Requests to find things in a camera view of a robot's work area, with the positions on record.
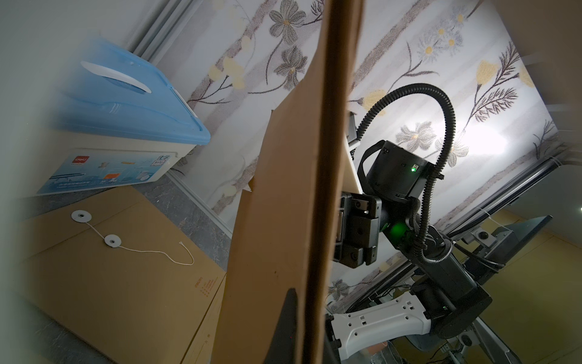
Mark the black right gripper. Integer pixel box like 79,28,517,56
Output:
333,192,382,268

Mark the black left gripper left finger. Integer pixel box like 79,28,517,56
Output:
264,288,298,364

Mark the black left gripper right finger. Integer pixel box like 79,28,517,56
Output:
322,314,339,364

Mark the brown kraft file bag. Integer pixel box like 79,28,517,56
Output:
211,1,365,363
15,187,224,363
181,272,226,363

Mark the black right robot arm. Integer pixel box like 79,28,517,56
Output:
324,83,550,363

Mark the blue lidded white storage box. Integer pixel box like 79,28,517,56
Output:
19,38,211,197

